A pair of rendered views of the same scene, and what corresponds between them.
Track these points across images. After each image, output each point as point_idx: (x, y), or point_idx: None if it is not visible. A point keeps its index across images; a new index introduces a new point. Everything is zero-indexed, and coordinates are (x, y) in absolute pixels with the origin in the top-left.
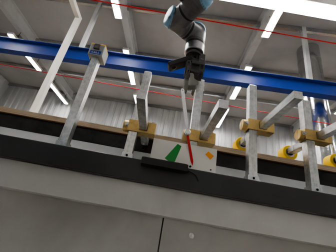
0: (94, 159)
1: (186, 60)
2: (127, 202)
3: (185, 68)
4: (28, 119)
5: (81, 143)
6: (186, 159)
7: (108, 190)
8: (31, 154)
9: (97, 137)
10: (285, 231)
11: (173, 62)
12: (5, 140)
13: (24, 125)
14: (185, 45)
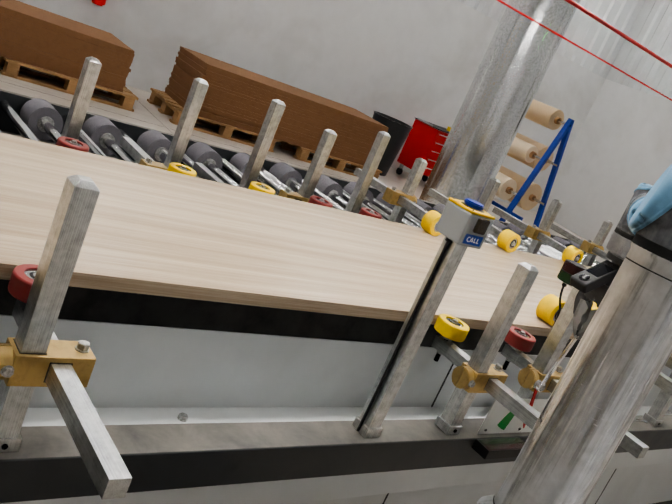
0: (419, 452)
1: (610, 281)
2: (430, 482)
3: (598, 291)
4: (226, 303)
5: (327, 343)
6: (519, 421)
7: (412, 473)
8: (338, 467)
9: (356, 328)
10: None
11: (591, 287)
12: (299, 456)
13: (217, 319)
14: (625, 241)
